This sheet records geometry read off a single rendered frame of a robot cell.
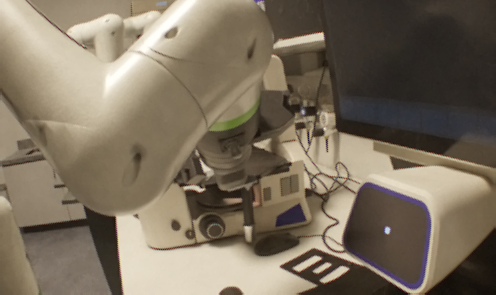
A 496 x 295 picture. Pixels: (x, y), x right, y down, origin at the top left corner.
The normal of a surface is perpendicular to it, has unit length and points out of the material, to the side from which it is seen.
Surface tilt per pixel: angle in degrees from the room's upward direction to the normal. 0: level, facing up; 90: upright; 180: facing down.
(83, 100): 55
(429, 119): 93
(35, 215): 90
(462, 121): 93
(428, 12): 93
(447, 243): 80
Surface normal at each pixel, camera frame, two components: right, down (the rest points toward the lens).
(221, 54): 0.55, 0.11
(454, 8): -0.92, 0.20
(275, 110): 0.00, -0.46
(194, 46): 0.32, -0.16
